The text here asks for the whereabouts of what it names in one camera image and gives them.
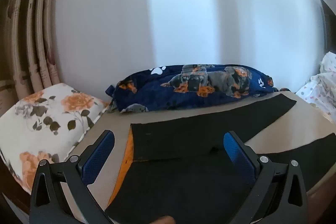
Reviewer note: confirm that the blue dog print blanket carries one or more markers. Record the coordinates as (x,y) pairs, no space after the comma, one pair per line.
(147,87)

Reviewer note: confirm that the white floral pillow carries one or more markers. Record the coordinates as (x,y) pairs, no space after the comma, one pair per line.
(39,119)

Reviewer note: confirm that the brown wooden bed frame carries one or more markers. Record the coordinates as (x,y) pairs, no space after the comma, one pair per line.
(8,179)

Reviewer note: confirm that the dark wooden frame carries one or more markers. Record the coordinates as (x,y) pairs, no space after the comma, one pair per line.
(326,16)

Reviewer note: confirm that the beige floral curtain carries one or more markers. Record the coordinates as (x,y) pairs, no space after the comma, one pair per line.
(34,56)

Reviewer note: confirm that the black pants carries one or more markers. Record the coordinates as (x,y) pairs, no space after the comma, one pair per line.
(183,140)

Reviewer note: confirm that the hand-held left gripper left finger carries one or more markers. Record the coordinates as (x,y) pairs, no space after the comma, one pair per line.
(99,153)

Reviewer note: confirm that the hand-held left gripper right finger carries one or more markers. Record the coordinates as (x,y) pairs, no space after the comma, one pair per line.
(237,154)

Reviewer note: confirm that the white dotted cloth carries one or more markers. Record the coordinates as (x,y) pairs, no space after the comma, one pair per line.
(323,87)

